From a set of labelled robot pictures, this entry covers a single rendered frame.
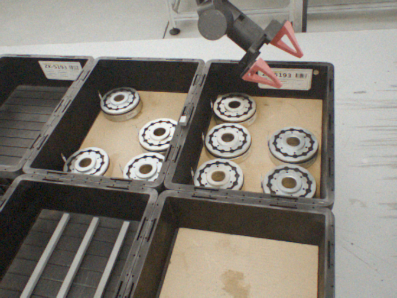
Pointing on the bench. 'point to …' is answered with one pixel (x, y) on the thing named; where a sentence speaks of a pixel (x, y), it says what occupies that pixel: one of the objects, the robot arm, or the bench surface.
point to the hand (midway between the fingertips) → (288, 68)
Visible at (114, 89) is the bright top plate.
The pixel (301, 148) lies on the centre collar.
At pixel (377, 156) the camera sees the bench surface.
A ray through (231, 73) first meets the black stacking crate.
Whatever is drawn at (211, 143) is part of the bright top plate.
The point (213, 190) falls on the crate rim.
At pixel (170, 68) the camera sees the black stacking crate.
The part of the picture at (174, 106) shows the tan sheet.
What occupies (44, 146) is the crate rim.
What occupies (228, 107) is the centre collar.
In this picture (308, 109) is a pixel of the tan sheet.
